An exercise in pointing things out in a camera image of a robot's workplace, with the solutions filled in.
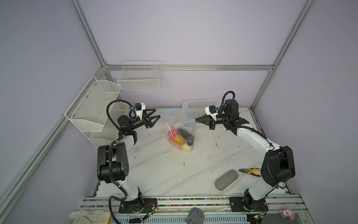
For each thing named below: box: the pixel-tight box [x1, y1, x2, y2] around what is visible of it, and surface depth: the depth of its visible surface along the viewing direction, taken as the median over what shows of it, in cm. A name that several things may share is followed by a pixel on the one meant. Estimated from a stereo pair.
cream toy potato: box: [181, 143, 193, 153], surface depth 93 cm
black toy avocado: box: [185, 133, 195, 147], surface depth 90 cm
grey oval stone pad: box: [214, 169, 239, 191], surface depth 81 cm
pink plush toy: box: [279, 205, 296, 221], surface depth 71 cm
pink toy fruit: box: [168, 129, 178, 140], surface depth 90 cm
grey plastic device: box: [185, 207, 205, 224], surface depth 71 cm
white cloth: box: [68, 209, 111, 224], surface depth 70 cm
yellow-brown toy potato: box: [172, 134, 186, 146], surface depth 90 cm
